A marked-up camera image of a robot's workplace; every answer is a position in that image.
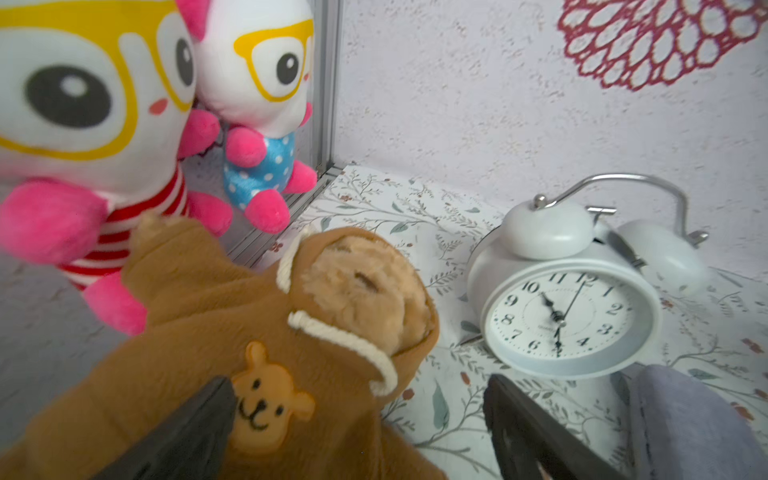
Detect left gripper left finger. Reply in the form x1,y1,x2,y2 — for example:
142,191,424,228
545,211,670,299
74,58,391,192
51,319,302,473
94,376,236,480

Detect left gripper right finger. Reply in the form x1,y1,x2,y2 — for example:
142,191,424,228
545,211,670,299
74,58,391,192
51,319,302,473
483,374,625,480

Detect grey glasses case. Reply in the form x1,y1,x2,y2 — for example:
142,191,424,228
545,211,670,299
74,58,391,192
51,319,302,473
629,365,767,479

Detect brown teddy bear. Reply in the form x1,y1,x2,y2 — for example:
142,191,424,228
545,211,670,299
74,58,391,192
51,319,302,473
1,215,443,479

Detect white alarm clock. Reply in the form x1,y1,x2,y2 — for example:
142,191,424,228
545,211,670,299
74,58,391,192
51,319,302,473
467,173,709,380

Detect white pink plush doll front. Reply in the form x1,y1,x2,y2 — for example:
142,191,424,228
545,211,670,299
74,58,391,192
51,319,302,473
1,1,233,335

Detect white pink plush doll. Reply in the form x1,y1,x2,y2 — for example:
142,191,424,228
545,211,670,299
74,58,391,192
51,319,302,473
1,1,233,335
178,0,317,234

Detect white pink plush doll back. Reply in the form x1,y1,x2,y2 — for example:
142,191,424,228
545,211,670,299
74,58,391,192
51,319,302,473
178,0,317,234

